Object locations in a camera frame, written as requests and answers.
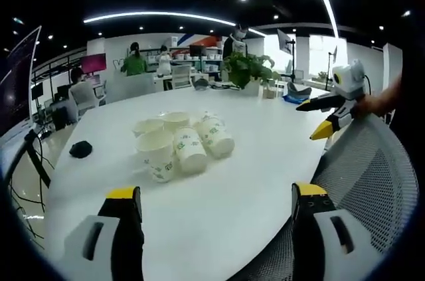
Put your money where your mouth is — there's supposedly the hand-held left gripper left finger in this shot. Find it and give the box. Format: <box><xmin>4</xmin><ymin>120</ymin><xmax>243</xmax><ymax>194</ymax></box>
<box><xmin>62</xmin><ymin>186</ymin><xmax>147</xmax><ymax>281</ymax></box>

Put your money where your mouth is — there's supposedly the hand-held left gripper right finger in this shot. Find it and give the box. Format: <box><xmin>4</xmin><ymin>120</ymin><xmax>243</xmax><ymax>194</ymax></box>
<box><xmin>291</xmin><ymin>181</ymin><xmax>377</xmax><ymax>281</ymax></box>

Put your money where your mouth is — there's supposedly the white paper cup green print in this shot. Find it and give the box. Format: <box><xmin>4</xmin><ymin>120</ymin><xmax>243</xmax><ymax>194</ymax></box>
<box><xmin>172</xmin><ymin>126</ymin><xmax>207</xmax><ymax>174</ymax></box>
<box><xmin>133</xmin><ymin>118</ymin><xmax>165</xmax><ymax>140</ymax></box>
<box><xmin>161</xmin><ymin>112</ymin><xmax>191</xmax><ymax>133</ymax></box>
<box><xmin>134</xmin><ymin>130</ymin><xmax>176</xmax><ymax>183</ymax></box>
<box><xmin>195</xmin><ymin>111</ymin><xmax>236</xmax><ymax>159</ymax></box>

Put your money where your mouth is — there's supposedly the person's right hand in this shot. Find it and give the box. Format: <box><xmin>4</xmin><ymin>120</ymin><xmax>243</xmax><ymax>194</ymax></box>
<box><xmin>359</xmin><ymin>74</ymin><xmax>405</xmax><ymax>118</ymax></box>

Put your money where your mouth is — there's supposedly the blue grey bag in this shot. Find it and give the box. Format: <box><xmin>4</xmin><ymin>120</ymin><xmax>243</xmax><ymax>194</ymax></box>
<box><xmin>284</xmin><ymin>80</ymin><xmax>313</xmax><ymax>106</ymax></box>

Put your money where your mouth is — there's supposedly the small beige box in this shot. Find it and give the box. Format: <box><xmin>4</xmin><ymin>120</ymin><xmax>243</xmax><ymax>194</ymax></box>
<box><xmin>262</xmin><ymin>82</ymin><xmax>277</xmax><ymax>100</ymax></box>

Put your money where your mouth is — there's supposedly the grey mesh office chair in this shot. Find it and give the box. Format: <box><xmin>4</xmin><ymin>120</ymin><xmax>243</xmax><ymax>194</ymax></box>
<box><xmin>232</xmin><ymin>113</ymin><xmax>420</xmax><ymax>281</ymax></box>

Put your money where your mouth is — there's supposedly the monitor on black stand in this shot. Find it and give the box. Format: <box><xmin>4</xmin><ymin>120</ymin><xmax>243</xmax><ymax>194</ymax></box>
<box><xmin>276</xmin><ymin>28</ymin><xmax>298</xmax><ymax>84</ymax></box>

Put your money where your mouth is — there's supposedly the green potted plant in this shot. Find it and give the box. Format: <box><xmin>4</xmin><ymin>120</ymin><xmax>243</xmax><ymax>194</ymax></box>
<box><xmin>221</xmin><ymin>51</ymin><xmax>282</xmax><ymax>96</ymax></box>

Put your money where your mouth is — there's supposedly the black cloth lump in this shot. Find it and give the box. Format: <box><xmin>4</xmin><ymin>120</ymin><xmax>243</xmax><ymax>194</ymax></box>
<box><xmin>68</xmin><ymin>140</ymin><xmax>94</xmax><ymax>159</ymax></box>

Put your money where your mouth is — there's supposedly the black tripod stand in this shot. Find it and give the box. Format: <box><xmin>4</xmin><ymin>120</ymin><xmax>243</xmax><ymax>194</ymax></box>
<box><xmin>18</xmin><ymin>129</ymin><xmax>53</xmax><ymax>189</ymax></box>

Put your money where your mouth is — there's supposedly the large dark monitor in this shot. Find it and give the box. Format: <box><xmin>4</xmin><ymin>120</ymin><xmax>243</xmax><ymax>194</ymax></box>
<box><xmin>0</xmin><ymin>25</ymin><xmax>43</xmax><ymax>138</ymax></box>

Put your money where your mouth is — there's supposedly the pink screen monitor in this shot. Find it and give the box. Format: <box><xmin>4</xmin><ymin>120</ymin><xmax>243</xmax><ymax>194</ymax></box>
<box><xmin>80</xmin><ymin>52</ymin><xmax>108</xmax><ymax>75</ymax></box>

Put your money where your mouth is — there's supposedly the curved ceiling light strip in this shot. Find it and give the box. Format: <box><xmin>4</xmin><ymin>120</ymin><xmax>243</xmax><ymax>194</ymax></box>
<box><xmin>82</xmin><ymin>11</ymin><xmax>266</xmax><ymax>37</ymax></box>

